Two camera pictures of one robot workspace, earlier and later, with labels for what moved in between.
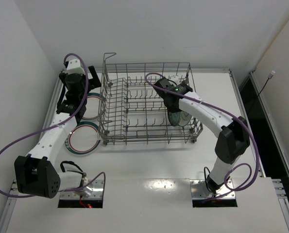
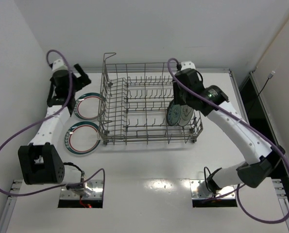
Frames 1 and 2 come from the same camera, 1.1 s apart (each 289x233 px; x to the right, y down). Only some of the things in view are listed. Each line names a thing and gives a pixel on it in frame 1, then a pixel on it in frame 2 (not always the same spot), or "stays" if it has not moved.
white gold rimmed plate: [184, 118] stays
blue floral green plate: [174, 118] stays
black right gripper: [171, 107] → [177, 97]
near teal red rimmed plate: [83, 139] stays
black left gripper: [76, 75] → [79, 77]
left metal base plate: [96, 192] stays
